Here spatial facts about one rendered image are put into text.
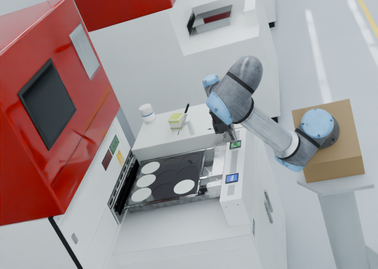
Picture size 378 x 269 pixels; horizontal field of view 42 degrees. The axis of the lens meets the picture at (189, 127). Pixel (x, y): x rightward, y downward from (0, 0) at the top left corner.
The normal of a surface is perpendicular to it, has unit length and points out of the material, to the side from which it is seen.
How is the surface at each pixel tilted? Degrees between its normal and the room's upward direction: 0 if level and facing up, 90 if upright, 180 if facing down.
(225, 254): 90
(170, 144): 90
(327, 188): 0
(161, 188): 0
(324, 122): 44
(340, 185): 0
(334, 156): 49
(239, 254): 90
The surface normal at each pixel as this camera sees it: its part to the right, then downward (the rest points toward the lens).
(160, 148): -0.14, 0.52
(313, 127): -0.24, -0.25
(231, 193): -0.32, -0.83
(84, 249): 0.94, -0.21
